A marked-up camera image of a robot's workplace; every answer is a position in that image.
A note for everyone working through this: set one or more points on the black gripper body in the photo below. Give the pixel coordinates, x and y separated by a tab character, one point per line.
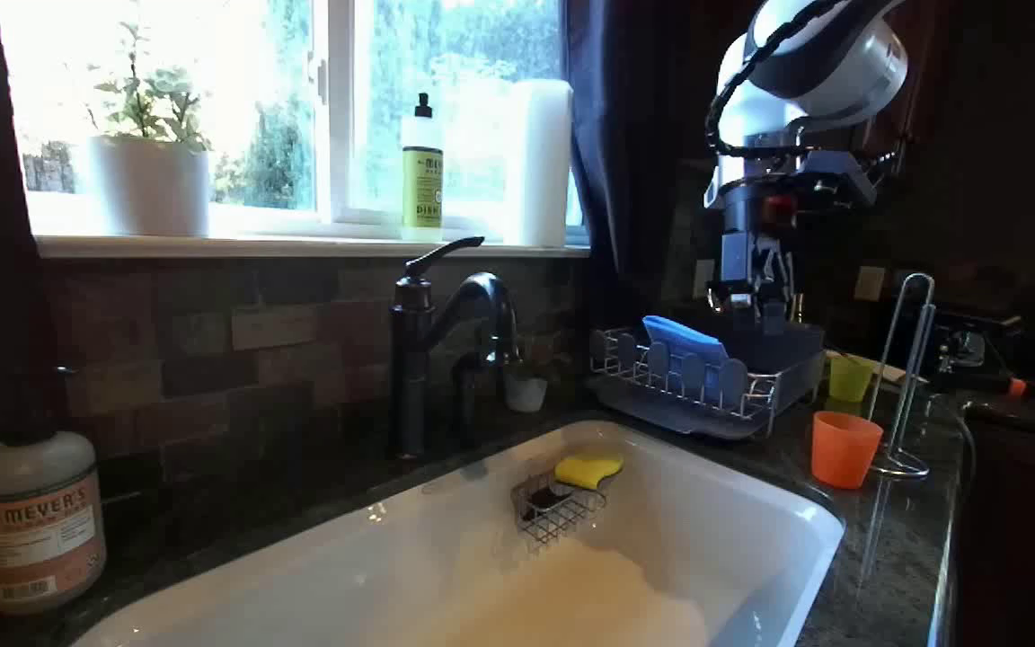
749	226

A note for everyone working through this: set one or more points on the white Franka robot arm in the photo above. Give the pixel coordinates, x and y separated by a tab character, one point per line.
834	59

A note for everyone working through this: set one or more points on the white paper towel roll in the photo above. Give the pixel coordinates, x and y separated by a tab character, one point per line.
545	163

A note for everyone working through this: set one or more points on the steel dish drying rack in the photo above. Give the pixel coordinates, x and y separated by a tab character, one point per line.
709	401

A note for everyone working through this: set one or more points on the green plastic cup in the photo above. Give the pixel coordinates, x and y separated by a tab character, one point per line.
851	377

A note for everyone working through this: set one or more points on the navy blue curtain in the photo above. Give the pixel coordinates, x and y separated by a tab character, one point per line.
628	146

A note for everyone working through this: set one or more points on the orange plastic cup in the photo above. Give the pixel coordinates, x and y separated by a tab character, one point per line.
846	450

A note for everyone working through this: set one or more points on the yellow sponge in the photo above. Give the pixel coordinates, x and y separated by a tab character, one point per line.
586	467

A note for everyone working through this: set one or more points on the small white cup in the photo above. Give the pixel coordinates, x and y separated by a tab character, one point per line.
526	394

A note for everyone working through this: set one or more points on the small orange knob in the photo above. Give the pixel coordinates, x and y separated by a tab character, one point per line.
1015	386

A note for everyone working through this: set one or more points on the dark bronze faucet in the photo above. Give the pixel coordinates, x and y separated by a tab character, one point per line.
412	359

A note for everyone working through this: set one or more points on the green label soap bottle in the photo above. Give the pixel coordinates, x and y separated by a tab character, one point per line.
422	181

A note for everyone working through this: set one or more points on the white kitchen sink basin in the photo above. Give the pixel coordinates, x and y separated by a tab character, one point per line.
448	561

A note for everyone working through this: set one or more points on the white plant pot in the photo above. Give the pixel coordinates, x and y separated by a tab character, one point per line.
150	183

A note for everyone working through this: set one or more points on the green potted plant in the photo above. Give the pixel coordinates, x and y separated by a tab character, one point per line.
151	100

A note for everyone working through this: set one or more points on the round cleanser canister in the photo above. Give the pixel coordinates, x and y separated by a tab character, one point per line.
36	525

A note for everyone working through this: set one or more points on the wall outlet plate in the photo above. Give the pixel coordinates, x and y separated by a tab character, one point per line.
702	277
871	280

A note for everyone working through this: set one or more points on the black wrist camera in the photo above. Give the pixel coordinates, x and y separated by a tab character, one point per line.
844	181

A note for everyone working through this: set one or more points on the white window frame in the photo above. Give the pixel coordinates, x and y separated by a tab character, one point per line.
342	120

